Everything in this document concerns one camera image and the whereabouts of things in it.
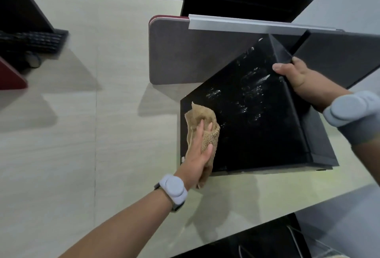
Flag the person's right hand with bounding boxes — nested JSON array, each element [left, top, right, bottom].
[[272, 56, 353, 113]]

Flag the person's left hand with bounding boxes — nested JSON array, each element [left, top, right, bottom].
[[174, 119, 214, 189]]

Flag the brown cleaning cloth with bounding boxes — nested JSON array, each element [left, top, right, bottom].
[[185, 102, 221, 189]]

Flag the black computer monitor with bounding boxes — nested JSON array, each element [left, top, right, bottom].
[[180, 33, 339, 177]]

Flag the person's right forearm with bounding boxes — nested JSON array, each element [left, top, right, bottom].
[[351, 137, 380, 186]]

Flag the person's left forearm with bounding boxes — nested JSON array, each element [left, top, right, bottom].
[[59, 189, 176, 258]]

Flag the grey left wrist tracker band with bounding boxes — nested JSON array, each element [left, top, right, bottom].
[[154, 174, 189, 212]]

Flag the grey wrist tracker band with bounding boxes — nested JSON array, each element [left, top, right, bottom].
[[154, 174, 189, 212], [322, 90, 380, 146]]

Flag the grey right wrist tracker band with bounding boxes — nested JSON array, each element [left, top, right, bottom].
[[322, 90, 380, 146]]

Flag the grey desk partition panel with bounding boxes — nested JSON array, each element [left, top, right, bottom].
[[148, 14, 380, 89]]

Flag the grey computer mouse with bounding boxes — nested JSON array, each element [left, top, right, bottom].
[[24, 51, 42, 69]]

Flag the black keyboard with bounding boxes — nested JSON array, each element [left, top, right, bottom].
[[0, 29, 69, 56]]

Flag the red desk partition panel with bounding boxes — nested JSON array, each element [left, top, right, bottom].
[[0, 57, 29, 91]]

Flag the black monitor beside keyboard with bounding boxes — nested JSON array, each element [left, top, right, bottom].
[[0, 0, 55, 34]]

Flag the white wire rack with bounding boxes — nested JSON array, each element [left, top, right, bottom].
[[286, 226, 351, 258]]

